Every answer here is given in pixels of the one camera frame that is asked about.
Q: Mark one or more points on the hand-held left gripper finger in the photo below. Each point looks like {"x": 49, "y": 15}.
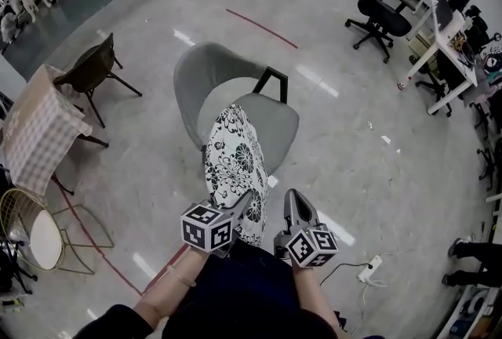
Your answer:
{"x": 243, "y": 212}

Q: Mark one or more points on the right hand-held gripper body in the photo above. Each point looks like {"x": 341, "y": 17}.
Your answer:
{"x": 310, "y": 247}

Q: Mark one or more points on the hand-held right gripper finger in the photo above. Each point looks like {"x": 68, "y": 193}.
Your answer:
{"x": 313, "y": 217}
{"x": 289, "y": 212}

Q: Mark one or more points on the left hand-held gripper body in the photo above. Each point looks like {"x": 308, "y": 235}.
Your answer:
{"x": 204, "y": 227}

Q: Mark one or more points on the black white floral cushion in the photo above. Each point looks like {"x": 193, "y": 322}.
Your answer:
{"x": 235, "y": 165}

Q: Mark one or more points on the grey upholstered chair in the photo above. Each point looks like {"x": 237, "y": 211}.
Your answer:
{"x": 274, "y": 125}

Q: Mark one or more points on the person's right forearm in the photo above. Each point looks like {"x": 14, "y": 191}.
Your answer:
{"x": 313, "y": 302}

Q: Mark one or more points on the person's left forearm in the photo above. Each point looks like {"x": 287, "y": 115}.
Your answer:
{"x": 168, "y": 294}

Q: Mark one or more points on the black swivel chair under desk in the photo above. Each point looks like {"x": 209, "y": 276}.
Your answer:
{"x": 441, "y": 82}

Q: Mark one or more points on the dark brown chair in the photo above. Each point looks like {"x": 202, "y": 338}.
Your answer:
{"x": 88, "y": 68}

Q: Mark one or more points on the black office chair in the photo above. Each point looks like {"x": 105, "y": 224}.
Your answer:
{"x": 378, "y": 12}

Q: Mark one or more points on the white power strip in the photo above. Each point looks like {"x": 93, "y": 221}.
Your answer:
{"x": 369, "y": 268}

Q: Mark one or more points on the person's dark skirt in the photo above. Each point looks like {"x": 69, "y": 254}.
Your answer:
{"x": 243, "y": 298}

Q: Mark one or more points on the person's dark left sleeve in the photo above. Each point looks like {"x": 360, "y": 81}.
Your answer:
{"x": 117, "y": 323}

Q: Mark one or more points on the small red white roll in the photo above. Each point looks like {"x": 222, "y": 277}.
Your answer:
{"x": 401, "y": 85}

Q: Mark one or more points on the white storage shelf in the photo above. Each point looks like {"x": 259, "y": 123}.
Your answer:
{"x": 474, "y": 310}

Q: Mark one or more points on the table with checked cloth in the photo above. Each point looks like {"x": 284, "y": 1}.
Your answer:
{"x": 35, "y": 129}

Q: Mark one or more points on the black tripod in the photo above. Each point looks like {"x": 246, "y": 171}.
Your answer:
{"x": 12, "y": 270}

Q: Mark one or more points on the white desk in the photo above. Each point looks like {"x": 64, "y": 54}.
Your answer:
{"x": 451, "y": 47}

